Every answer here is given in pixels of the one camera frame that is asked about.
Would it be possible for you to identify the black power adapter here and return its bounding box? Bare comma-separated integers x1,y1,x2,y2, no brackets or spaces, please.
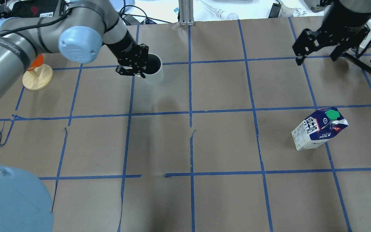
268,3,282,18

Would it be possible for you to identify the cream lavender cup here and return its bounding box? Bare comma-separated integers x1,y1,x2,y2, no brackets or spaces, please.
279,5,297,18

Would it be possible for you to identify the wooden mug tree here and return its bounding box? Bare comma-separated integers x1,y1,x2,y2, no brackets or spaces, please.
22,64,53,91

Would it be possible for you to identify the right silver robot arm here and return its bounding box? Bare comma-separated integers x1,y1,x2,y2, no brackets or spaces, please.
292,0,371,66

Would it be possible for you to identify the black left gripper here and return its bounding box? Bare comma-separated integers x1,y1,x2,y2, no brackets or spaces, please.
115,44,149,78

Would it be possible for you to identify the aluminium frame post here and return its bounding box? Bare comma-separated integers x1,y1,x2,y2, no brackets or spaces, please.
178,0,195,26

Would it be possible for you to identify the black computer box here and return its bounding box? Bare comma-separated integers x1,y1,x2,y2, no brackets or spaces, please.
9,0,66,18

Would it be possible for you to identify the light bulb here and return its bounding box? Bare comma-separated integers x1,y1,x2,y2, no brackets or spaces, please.
215,8,239,20

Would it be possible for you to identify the orange mug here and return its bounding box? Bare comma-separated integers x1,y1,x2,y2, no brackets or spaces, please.
27,54,44,72

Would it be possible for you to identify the Pascual milk carton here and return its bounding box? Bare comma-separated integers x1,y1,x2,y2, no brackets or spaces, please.
291,107,349,151

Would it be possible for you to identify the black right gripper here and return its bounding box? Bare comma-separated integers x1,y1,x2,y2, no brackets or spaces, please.
292,9,370,66

